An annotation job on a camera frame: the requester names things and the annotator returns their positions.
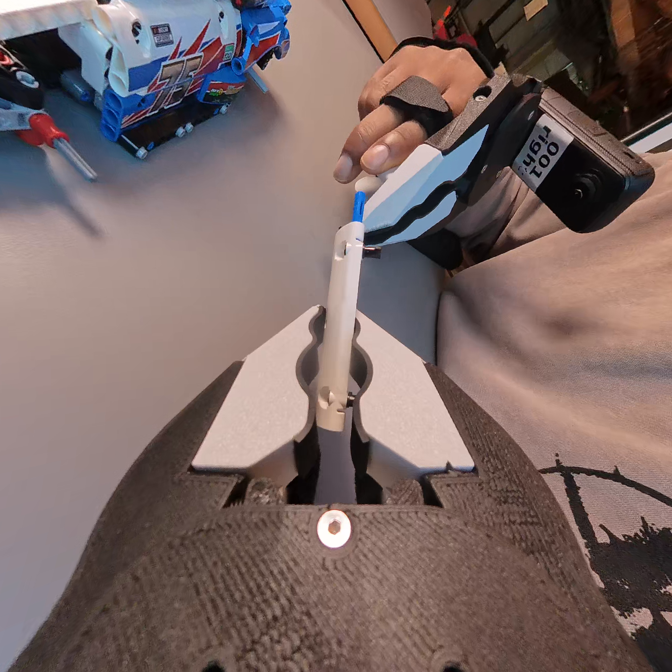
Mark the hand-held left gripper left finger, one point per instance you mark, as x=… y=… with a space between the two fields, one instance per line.
x=257 y=414

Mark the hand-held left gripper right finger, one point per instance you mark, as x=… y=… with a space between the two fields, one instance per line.
x=414 y=420

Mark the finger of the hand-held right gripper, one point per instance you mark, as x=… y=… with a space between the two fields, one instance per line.
x=428 y=223
x=420 y=178

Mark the blue lego pin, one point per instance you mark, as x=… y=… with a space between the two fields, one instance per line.
x=359 y=204

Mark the red and white lego panel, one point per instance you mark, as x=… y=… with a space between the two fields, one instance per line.
x=338 y=315

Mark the lego race car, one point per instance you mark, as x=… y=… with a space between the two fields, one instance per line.
x=157 y=68

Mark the person's right hand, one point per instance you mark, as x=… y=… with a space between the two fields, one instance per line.
x=435 y=73

